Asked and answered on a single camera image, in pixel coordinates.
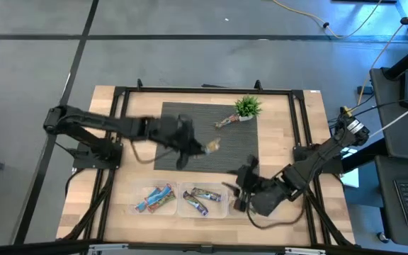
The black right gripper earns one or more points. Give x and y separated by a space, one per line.
264 195

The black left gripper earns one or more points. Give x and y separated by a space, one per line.
175 132

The brown orange granola bar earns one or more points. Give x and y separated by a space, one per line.
213 145

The green granola bar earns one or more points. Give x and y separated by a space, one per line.
164 203

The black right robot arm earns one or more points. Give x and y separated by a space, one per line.
317 159

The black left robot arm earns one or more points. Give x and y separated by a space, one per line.
101 124

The purple granola bar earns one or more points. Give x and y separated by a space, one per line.
207 194
195 203

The red granola bar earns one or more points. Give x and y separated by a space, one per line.
227 121

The blue granola bar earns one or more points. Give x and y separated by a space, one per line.
165 192
147 202

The grey woven table mat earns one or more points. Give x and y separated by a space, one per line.
225 156

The small green potted plant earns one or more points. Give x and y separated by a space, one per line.
248 106

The black crossbar with silver brackets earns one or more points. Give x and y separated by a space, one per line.
154 248

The dark grey desk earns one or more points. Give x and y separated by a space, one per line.
388 117
388 205

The black diagonal pole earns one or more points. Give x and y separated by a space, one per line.
407 61

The black aluminium table frame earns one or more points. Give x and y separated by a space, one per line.
207 90

